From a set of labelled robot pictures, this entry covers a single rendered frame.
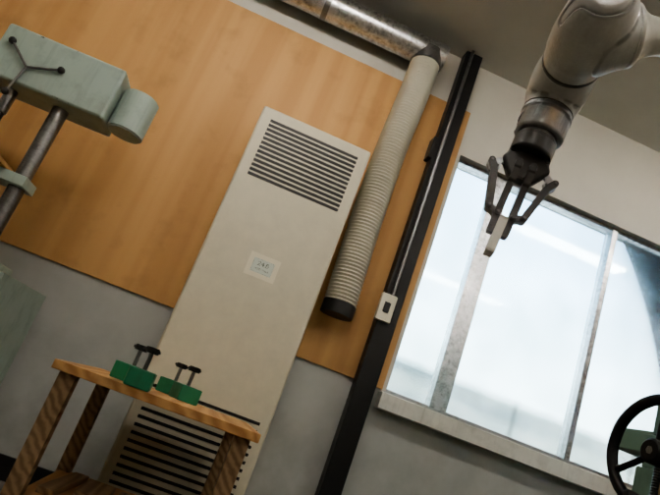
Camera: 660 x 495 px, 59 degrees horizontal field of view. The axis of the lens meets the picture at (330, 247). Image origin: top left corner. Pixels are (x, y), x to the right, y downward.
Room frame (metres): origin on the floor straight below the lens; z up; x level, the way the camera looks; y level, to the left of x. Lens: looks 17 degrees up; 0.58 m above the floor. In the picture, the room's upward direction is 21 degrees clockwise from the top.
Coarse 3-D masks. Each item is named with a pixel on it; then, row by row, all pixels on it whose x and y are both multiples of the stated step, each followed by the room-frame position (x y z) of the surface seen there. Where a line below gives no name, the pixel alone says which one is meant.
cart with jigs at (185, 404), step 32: (160, 352) 1.65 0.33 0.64; (64, 384) 1.61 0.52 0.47; (96, 384) 2.17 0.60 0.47; (128, 384) 1.60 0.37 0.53; (160, 384) 2.09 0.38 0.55; (96, 416) 2.20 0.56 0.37; (192, 416) 1.62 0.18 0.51; (224, 416) 1.97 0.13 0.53; (32, 448) 1.61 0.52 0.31; (224, 448) 2.22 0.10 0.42; (64, 480) 1.94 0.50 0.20; (96, 480) 2.21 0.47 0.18; (224, 480) 1.66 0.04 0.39
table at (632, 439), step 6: (630, 432) 1.67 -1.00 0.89; (636, 432) 1.65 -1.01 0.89; (642, 432) 1.63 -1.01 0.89; (648, 432) 1.61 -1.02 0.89; (624, 438) 1.68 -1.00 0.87; (630, 438) 1.66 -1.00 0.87; (636, 438) 1.64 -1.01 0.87; (642, 438) 1.62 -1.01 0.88; (624, 444) 1.68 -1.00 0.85; (630, 444) 1.66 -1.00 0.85; (636, 444) 1.64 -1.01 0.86; (624, 450) 1.71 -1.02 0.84; (630, 450) 1.67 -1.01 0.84; (636, 450) 1.64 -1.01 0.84; (636, 456) 1.74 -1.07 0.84
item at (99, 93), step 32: (32, 32) 1.99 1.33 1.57; (0, 64) 1.99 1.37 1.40; (32, 64) 2.00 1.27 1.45; (64, 64) 2.01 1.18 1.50; (96, 64) 2.01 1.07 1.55; (32, 96) 2.07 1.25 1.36; (64, 96) 2.01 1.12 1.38; (96, 96) 2.02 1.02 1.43; (128, 96) 2.06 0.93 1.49; (96, 128) 2.14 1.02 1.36; (128, 128) 2.06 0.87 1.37; (0, 160) 1.97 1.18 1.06; (32, 160) 2.07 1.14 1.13; (32, 192) 2.15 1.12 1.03; (0, 224) 2.08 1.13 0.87; (0, 288) 1.91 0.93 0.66; (0, 320) 2.04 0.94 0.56; (32, 320) 2.34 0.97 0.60; (0, 352) 2.18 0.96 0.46; (0, 384) 2.35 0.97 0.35
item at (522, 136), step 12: (528, 132) 0.88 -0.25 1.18; (540, 132) 0.87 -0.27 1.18; (516, 144) 0.90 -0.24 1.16; (528, 144) 0.88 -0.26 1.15; (540, 144) 0.87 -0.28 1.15; (552, 144) 0.88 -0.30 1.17; (504, 156) 0.91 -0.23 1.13; (516, 156) 0.90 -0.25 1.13; (528, 156) 0.90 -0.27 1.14; (540, 156) 0.89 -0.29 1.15; (552, 156) 0.89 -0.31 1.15; (504, 168) 0.92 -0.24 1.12; (528, 168) 0.90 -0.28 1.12; (540, 168) 0.89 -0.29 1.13; (516, 180) 0.91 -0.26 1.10; (540, 180) 0.91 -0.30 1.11
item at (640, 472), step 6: (636, 468) 1.62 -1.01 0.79; (642, 468) 1.61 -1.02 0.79; (648, 468) 1.59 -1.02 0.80; (636, 474) 1.62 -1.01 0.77; (642, 474) 1.60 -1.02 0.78; (648, 474) 1.58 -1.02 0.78; (636, 480) 1.62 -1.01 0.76; (642, 480) 1.60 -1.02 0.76; (648, 480) 1.58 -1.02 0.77; (636, 486) 1.61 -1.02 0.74; (642, 486) 1.60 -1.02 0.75; (648, 486) 1.58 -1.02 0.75; (636, 492) 1.61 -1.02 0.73; (642, 492) 1.59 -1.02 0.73; (648, 492) 1.58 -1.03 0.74
